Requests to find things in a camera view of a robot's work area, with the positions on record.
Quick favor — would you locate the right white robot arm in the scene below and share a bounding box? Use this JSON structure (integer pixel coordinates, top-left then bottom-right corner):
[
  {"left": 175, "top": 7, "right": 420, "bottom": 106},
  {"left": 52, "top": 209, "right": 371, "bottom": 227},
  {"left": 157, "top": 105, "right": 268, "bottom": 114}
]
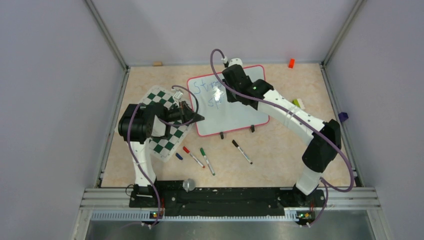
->
[{"left": 222, "top": 57, "right": 342, "bottom": 206}]

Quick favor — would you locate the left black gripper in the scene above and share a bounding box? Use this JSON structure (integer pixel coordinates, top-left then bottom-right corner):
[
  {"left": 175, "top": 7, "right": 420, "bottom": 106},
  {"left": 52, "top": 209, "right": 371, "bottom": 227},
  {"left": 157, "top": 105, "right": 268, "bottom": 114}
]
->
[{"left": 163, "top": 100, "right": 204, "bottom": 125}]

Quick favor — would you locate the green marker pen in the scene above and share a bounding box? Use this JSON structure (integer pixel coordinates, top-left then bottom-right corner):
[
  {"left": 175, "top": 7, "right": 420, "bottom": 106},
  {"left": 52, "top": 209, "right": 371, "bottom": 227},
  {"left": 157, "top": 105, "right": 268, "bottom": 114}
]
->
[{"left": 200, "top": 147, "right": 216, "bottom": 176}]

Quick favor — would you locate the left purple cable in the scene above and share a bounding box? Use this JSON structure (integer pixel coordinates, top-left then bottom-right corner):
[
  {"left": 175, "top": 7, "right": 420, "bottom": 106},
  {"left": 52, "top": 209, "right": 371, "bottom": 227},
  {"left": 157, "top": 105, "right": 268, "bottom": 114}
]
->
[{"left": 126, "top": 85, "right": 200, "bottom": 228}]

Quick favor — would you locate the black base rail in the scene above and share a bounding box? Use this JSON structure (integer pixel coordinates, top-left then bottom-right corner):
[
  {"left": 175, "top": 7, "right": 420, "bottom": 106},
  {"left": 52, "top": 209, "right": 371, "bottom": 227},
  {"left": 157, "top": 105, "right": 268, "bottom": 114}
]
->
[{"left": 129, "top": 180, "right": 325, "bottom": 217}]

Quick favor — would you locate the grey mesh ball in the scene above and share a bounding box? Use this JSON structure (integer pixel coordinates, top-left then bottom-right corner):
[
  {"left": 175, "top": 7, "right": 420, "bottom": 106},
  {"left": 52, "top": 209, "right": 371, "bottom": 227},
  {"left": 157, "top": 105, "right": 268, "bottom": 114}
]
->
[{"left": 182, "top": 178, "right": 196, "bottom": 192}]

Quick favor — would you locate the small wooden block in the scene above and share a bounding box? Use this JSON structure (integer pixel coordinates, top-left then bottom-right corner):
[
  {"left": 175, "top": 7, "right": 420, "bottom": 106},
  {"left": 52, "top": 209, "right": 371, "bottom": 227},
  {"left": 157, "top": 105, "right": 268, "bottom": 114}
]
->
[{"left": 152, "top": 61, "right": 163, "bottom": 67}]

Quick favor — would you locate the purple cable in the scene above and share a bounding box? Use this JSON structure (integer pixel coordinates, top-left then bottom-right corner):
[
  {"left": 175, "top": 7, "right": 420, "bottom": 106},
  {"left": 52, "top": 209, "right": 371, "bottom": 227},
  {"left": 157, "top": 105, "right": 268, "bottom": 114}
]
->
[
  {"left": 210, "top": 48, "right": 355, "bottom": 228},
  {"left": 126, "top": 85, "right": 200, "bottom": 228}
]

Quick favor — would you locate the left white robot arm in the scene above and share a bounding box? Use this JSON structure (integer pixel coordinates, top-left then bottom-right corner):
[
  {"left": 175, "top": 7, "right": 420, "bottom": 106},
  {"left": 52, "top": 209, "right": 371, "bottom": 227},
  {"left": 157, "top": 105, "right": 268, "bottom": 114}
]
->
[{"left": 117, "top": 101, "right": 205, "bottom": 207}]

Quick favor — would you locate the green white chess mat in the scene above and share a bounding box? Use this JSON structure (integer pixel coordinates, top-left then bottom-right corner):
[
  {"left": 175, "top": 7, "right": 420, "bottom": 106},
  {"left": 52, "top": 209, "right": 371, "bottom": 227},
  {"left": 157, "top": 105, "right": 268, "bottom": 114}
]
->
[{"left": 140, "top": 85, "right": 193, "bottom": 163}]

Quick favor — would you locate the green white toy brick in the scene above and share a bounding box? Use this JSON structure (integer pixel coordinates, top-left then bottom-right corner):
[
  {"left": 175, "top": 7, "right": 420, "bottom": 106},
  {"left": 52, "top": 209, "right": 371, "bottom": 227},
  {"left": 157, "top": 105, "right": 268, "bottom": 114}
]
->
[{"left": 292, "top": 98, "right": 305, "bottom": 110}]

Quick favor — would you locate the red marker pen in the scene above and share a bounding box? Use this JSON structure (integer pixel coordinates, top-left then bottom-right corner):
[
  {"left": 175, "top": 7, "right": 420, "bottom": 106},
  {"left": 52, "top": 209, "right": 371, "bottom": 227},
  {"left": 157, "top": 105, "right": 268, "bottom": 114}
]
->
[{"left": 183, "top": 146, "right": 205, "bottom": 168}]

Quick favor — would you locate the black marker pen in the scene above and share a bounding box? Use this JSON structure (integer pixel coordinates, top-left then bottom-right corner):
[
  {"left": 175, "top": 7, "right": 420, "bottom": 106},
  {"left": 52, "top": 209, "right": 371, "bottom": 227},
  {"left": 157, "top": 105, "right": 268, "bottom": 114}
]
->
[{"left": 232, "top": 139, "right": 253, "bottom": 165}]

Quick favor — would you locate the black whiteboard stand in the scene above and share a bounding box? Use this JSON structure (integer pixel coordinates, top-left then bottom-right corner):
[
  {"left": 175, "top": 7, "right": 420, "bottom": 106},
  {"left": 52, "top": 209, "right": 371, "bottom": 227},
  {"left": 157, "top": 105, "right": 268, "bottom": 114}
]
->
[{"left": 218, "top": 124, "right": 256, "bottom": 140}]

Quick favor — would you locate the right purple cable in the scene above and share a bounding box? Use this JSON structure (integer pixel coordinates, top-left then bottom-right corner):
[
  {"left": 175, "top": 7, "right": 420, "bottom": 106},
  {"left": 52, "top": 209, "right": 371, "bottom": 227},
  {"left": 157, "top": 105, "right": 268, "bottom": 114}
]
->
[{"left": 210, "top": 48, "right": 355, "bottom": 228}]

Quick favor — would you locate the blue marker cap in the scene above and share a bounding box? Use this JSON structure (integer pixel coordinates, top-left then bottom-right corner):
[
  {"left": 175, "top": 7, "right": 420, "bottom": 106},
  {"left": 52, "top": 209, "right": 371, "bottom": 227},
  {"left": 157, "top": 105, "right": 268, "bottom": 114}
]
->
[{"left": 175, "top": 153, "right": 184, "bottom": 161}]

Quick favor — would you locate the pink framed whiteboard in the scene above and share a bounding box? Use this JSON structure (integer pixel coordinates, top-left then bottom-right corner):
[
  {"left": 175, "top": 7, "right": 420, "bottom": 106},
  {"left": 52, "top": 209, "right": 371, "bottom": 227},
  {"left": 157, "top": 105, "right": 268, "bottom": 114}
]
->
[{"left": 186, "top": 74, "right": 270, "bottom": 137}]

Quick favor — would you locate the orange toy block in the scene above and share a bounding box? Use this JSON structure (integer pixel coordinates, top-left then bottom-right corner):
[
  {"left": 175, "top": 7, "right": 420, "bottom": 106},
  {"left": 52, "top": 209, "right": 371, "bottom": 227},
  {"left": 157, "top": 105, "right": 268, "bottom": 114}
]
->
[{"left": 288, "top": 58, "right": 296, "bottom": 69}]

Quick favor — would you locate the purple toy block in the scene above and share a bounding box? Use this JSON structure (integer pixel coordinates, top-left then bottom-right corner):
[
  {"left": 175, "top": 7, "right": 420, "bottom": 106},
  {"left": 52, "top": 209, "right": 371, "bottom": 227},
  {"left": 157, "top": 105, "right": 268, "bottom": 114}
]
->
[{"left": 338, "top": 112, "right": 349, "bottom": 123}]

